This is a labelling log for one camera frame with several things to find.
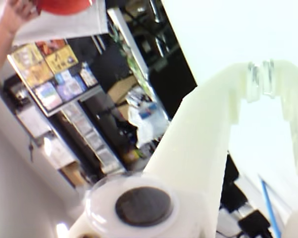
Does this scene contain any orange plate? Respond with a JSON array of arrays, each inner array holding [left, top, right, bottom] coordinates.
[[38, 0, 94, 16]]

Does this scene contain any bare forearm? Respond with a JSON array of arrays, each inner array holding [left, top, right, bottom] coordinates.
[[0, 9, 23, 77]]

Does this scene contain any bare-wrist hand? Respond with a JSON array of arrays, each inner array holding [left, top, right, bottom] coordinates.
[[11, 0, 44, 22]]

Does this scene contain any white bag pile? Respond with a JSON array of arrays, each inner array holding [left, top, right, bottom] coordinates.
[[126, 94, 171, 149]]

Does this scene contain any yellow toy box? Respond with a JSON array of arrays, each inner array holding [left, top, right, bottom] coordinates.
[[123, 147, 146, 163]]

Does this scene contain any googly eye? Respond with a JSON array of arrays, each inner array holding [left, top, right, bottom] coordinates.
[[85, 173, 181, 236]]

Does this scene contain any brown cardboard box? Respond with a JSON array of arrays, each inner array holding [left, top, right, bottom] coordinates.
[[106, 74, 139, 104]]

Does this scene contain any green plant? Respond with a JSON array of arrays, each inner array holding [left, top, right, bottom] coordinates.
[[108, 23, 152, 100]]

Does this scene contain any black box device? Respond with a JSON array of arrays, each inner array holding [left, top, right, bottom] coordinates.
[[238, 210, 273, 238]]

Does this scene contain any shelf with game boxes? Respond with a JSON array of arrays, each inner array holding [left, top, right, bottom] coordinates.
[[6, 39, 105, 119]]

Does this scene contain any person in white shirt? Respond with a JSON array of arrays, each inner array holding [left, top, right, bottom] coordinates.
[[0, 0, 109, 48]]

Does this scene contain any blue cable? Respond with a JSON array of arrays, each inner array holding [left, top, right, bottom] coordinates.
[[259, 178, 282, 238]]

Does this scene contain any white post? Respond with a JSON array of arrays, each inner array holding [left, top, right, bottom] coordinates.
[[106, 7, 151, 82]]

